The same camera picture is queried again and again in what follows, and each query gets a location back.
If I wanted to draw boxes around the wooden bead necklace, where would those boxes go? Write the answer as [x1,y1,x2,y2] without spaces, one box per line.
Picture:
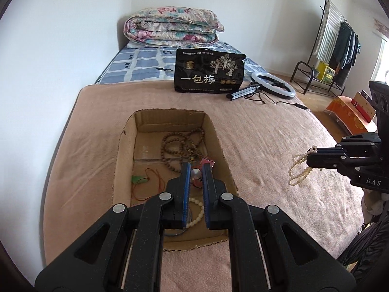
[161,128,205,175]

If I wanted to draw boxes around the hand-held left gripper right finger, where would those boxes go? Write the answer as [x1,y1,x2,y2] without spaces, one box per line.
[201,163,356,292]

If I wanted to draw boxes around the folded floral quilt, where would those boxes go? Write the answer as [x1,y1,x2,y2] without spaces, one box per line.
[123,6,226,47]

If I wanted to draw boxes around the orange box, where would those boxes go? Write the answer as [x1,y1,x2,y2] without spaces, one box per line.
[325,95,379,135]

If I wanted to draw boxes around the cardboard box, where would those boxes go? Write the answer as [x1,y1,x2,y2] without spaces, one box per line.
[112,108,239,251]

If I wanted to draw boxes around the white pearl bead bracelet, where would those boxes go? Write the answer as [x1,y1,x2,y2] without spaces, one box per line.
[186,197,205,228]

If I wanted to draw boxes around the black tripod stand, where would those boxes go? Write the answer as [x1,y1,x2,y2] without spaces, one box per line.
[226,84,262,101]

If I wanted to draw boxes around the black cable with inline remote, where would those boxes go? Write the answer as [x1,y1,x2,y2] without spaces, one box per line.
[243,93,308,111]

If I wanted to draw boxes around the red and white charm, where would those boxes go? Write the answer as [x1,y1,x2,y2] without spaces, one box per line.
[190,158,216,189]

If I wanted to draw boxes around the person's dark patterned clothing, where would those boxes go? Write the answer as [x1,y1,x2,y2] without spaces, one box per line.
[337,216,389,283]

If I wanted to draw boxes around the yellow box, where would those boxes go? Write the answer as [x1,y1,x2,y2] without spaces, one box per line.
[316,61,336,85]

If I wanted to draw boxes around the silver metal bangle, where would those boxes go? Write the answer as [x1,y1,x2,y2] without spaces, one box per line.
[164,208,193,237]

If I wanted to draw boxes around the pink blanket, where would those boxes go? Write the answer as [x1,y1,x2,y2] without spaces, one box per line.
[43,79,365,292]

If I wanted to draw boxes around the white small-bead necklace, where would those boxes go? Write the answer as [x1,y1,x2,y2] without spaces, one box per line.
[288,146,318,187]

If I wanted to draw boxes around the green pendant with red cord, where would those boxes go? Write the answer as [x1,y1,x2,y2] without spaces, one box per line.
[131,168,166,201]

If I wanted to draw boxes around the white ring light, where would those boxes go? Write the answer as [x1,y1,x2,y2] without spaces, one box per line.
[251,72,296,99]

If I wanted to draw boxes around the blue checked bed sheet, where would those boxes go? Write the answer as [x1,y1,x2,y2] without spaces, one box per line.
[94,41,268,84]

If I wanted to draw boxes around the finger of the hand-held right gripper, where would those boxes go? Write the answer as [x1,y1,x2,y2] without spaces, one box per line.
[306,153,383,174]
[314,134,382,156]

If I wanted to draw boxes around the dark hanging clothes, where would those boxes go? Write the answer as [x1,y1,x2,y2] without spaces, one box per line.
[330,21,362,87]

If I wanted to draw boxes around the striped hanging cloth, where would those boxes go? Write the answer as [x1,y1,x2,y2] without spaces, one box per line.
[314,0,341,64]

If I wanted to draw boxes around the window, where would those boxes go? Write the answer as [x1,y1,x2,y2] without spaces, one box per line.
[371,18,389,81]

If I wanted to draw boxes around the black metal clothes rack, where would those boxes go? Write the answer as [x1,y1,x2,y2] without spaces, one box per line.
[290,0,362,97]

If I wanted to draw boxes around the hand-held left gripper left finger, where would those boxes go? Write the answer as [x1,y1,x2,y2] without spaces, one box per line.
[34,162,192,292]

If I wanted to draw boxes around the black snack bag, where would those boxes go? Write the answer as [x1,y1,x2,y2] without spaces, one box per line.
[174,48,246,94]

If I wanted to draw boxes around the red and tan box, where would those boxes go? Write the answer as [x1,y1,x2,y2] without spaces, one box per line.
[351,91,377,123]

